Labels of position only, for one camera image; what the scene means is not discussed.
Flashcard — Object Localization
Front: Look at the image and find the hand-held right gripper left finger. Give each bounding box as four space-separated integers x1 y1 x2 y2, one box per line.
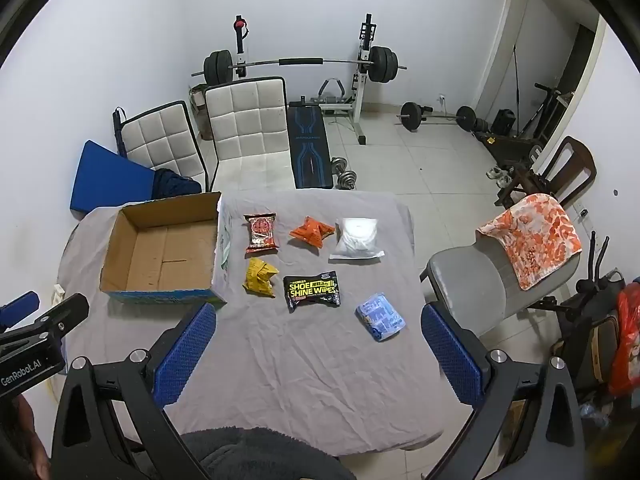
50 302 218 480

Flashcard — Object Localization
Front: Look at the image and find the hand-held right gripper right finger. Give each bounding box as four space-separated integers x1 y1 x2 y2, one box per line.
420 302 586 480

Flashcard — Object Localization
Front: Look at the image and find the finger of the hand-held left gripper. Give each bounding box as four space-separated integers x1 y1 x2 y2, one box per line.
0 291 41 332
0 293 91 348

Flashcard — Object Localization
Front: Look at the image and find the blue tissue packet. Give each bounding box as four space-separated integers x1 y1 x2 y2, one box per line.
355 291 405 342

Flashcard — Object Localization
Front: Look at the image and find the yellow snack packet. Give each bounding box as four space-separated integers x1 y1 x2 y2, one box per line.
242 257 280 298

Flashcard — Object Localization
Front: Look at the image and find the cardboard box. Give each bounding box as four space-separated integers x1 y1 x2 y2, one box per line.
99 191 233 306

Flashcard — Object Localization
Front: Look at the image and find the black wipes packet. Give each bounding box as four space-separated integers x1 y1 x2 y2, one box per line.
283 270 342 314

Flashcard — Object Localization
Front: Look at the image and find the red floral wipes packet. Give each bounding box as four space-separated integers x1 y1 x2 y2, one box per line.
243 212 279 254

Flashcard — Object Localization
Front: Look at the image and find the white soft packet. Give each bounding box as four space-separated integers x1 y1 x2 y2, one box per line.
328 216 386 261

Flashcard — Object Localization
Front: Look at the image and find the orange snack packet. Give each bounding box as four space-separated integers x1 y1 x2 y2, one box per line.
289 216 336 248

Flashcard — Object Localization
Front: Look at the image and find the grey office chair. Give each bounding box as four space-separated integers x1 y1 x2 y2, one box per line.
420 232 583 341

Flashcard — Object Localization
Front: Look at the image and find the dark fleece clothing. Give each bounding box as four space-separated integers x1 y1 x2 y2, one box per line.
182 426 356 480

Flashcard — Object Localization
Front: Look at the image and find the blue foam mat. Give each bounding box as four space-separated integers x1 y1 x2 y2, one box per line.
69 140 158 221

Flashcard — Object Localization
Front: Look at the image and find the orange floral towel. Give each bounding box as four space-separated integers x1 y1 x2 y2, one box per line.
476 192 583 291

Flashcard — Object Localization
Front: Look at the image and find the black exercise machine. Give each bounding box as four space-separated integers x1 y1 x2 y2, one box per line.
550 232 626 411

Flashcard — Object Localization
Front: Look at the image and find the dark blue cloth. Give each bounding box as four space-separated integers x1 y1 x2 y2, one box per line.
152 167 202 200

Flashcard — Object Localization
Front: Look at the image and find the red plastic bag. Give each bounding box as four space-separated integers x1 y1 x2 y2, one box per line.
607 282 640 396

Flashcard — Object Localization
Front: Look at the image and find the black folded umbrella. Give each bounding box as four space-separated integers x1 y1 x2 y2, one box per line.
112 106 126 158

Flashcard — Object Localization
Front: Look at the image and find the small white padded chair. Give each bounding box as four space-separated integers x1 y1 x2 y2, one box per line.
112 100 208 193

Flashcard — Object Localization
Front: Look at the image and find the dark wooden chair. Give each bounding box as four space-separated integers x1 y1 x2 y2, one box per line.
495 135 598 208

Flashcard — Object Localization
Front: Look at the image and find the large white padded chair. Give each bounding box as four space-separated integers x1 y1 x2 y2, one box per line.
202 76 296 193

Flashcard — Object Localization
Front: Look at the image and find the black speaker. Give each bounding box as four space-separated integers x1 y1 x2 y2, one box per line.
490 108 512 136

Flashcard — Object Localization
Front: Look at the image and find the black weight bench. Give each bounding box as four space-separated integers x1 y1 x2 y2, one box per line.
286 100 335 190

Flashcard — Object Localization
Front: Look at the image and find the brown cardboard carton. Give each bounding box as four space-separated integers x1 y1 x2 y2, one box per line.
189 84 213 141

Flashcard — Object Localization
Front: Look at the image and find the small barbell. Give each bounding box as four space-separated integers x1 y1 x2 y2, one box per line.
396 101 477 133

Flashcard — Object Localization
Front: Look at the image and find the white barbell rack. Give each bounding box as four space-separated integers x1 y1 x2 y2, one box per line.
232 12 381 146

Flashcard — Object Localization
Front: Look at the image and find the barbell with black plates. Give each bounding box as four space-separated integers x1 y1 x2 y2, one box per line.
191 46 408 85

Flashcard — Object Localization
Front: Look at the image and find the white door frame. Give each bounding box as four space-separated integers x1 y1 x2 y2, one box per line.
472 0 608 161

